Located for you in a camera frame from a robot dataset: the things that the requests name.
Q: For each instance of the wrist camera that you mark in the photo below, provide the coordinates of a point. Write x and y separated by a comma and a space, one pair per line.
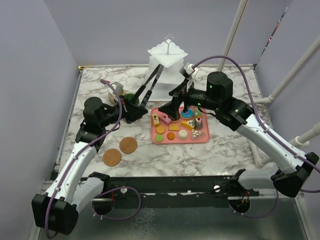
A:
118, 87
188, 71

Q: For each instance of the green cake piece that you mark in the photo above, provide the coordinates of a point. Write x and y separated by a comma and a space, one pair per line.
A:
197, 113

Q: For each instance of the dark strawberry cake slice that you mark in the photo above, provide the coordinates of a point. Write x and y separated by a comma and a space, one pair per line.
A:
198, 123

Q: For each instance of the wooden coaster upper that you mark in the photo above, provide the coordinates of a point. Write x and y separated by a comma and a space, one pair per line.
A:
128, 145

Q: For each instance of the yellow layered cake slice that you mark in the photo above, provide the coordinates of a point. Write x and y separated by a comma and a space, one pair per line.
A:
155, 119

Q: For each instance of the sprinkled white cake slice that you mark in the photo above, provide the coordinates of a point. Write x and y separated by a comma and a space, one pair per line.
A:
197, 134

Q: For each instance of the beige ceramic mug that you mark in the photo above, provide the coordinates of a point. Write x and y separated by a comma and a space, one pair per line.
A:
112, 98

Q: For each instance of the white round cake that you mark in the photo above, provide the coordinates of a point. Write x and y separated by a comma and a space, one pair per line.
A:
182, 135

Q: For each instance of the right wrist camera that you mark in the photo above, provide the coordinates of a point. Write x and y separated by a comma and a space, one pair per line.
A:
188, 71

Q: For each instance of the blue frosted donut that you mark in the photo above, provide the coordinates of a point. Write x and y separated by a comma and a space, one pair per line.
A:
187, 114

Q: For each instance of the square yellow biscuit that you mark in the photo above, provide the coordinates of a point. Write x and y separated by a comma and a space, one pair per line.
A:
173, 127

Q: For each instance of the chocolate sprinkled donut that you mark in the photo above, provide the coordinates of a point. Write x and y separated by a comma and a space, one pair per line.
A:
174, 120

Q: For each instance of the aluminium mounting rail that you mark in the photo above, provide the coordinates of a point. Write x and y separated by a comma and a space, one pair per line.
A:
221, 186

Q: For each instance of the white pvc pipe frame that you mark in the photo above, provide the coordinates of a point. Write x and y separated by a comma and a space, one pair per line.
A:
298, 141

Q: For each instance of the wooden coaster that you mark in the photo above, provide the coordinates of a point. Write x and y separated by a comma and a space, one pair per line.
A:
128, 145
112, 157

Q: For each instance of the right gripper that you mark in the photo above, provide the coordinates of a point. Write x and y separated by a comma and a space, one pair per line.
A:
179, 94

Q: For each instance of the brown round cookie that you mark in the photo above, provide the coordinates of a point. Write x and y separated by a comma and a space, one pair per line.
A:
171, 136

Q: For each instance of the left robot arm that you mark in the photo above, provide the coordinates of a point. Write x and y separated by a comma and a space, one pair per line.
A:
59, 208

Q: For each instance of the yellow cheese wedge cake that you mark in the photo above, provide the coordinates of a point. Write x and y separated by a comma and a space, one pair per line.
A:
189, 124

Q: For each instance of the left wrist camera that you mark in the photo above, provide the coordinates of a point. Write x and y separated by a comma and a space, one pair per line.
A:
118, 87

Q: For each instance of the wooden coaster lower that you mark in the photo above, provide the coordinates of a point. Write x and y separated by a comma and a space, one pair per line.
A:
112, 157

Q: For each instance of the green-inside ceramic mug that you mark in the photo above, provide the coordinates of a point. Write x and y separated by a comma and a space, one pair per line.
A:
131, 99

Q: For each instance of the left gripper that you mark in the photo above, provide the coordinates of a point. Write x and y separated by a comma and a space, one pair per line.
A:
131, 112

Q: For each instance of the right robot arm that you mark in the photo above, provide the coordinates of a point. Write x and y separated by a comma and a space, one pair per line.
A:
293, 165

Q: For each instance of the white three-tier cake stand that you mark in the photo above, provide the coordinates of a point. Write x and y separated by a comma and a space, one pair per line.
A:
171, 56

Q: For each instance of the orange round cookie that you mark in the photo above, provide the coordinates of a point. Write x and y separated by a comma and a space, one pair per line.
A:
160, 129

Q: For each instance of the green macaron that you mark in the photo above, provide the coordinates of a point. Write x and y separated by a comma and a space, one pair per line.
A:
158, 138

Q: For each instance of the pink serving tray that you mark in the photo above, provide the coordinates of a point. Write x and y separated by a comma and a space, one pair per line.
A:
201, 140

